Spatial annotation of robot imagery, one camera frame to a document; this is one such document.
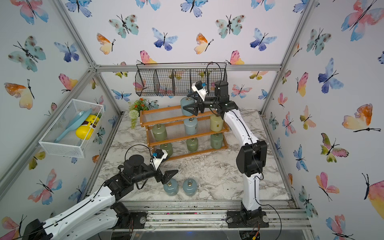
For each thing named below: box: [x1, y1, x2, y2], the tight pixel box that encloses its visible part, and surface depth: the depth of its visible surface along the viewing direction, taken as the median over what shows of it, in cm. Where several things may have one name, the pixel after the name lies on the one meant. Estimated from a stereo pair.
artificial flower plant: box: [128, 97, 150, 129], surface depth 105 cm
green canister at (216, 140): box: [210, 132, 224, 150], surface depth 96 cm
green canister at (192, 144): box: [186, 137, 199, 152], surface depth 95 cm
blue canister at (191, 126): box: [184, 117, 198, 136], surface depth 87 cm
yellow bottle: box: [75, 112, 102, 140], surface depth 72 cm
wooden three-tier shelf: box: [139, 105, 231, 161], surface depth 91 cm
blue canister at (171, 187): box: [163, 178, 179, 196], surface depth 79 cm
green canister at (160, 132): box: [152, 124, 168, 141], surface depth 84 cm
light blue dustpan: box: [54, 108, 93, 144], surface depth 70 cm
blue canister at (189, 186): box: [182, 178, 197, 197], surface depth 80 cm
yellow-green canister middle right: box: [210, 114, 224, 132], surface depth 88 cm
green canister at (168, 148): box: [159, 143, 174, 157], surface depth 93 cm
